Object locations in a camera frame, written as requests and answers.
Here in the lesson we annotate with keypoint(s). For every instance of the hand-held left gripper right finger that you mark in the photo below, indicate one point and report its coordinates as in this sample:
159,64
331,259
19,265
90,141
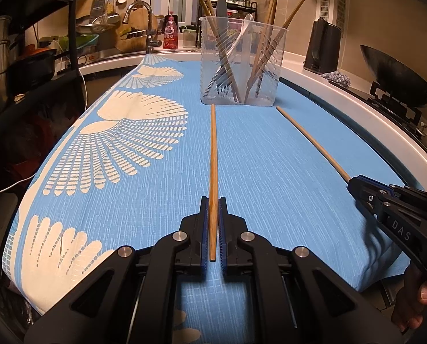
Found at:
222,236

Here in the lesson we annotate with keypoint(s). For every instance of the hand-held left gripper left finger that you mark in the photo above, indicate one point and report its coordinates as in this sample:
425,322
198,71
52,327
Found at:
203,233

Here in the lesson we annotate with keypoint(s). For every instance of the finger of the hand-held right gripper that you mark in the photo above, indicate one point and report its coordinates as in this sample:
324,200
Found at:
366,190

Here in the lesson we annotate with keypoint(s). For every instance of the wooden chopstick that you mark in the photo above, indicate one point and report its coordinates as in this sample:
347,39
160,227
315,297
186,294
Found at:
210,10
285,33
208,21
271,57
271,10
213,150
310,136

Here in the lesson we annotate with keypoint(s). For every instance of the clear plastic container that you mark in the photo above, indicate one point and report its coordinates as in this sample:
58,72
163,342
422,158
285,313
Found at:
208,43

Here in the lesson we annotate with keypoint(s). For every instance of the white ceramic spoon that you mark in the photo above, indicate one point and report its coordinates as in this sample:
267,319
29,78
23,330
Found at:
248,19

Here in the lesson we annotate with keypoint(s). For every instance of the blue printed tablecloth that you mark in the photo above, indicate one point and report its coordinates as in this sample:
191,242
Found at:
271,168

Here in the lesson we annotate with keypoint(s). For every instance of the black gas stove grate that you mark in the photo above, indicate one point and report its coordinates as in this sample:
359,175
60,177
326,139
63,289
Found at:
396,109

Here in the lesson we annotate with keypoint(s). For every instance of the patterned dish cloth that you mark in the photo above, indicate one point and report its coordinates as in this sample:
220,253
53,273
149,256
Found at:
337,78

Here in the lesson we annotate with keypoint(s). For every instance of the black wok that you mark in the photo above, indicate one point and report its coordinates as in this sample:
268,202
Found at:
396,75

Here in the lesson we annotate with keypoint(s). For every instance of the black electric kettle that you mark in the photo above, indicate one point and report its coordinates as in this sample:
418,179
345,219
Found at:
323,50

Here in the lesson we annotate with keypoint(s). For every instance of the glass jar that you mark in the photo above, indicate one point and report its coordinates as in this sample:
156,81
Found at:
190,37

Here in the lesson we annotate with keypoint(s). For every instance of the red dish soap bottle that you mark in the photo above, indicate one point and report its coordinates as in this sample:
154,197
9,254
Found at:
170,36

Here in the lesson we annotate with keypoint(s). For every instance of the chrome kitchen faucet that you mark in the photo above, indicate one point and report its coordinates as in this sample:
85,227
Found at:
149,32

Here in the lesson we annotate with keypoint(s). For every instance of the black spice rack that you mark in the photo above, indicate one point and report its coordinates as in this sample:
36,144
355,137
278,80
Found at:
249,5

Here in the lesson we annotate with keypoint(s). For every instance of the wooden cutting board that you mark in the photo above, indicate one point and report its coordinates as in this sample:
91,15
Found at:
136,18

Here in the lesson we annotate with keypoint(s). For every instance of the green basin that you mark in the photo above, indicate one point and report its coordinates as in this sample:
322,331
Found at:
84,39

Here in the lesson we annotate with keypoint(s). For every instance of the steel strainer bowl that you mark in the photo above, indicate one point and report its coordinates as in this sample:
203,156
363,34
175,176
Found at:
95,28

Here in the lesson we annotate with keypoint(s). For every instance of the black cooking pan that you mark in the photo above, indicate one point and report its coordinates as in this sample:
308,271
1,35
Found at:
30,68

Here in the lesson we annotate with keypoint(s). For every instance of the black shelf rack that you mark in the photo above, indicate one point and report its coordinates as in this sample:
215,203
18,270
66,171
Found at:
73,25

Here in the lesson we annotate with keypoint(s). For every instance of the metal grater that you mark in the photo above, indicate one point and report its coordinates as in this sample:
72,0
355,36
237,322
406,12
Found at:
98,7

